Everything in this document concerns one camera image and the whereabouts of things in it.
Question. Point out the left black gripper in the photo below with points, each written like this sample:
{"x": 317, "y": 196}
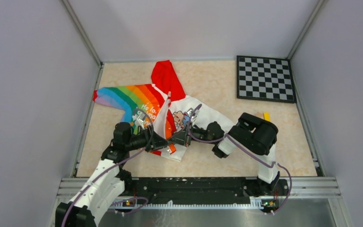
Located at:
{"x": 158, "y": 141}

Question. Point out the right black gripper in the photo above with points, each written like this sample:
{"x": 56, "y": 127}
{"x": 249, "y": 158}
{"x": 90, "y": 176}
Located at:
{"x": 184, "y": 139}

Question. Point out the rainbow white red hooded jacket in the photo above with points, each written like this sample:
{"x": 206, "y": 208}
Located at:
{"x": 165, "y": 102}

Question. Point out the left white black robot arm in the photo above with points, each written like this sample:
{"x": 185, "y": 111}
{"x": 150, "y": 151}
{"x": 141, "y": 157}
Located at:
{"x": 109, "y": 180}

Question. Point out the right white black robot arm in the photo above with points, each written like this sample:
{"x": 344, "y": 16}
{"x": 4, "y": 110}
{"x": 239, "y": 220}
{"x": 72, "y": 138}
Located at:
{"x": 252, "y": 135}

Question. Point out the small yellow block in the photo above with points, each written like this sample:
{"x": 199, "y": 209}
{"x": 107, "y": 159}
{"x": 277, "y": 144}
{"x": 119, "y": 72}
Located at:
{"x": 266, "y": 116}

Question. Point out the black white checkerboard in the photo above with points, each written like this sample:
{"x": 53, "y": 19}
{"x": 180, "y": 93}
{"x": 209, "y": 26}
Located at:
{"x": 264, "y": 79}

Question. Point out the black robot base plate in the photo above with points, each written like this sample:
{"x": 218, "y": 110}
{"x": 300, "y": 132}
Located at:
{"x": 202, "y": 190}

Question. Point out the aluminium frame rail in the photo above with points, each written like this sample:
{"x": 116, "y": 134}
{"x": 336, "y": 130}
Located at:
{"x": 300, "y": 188}

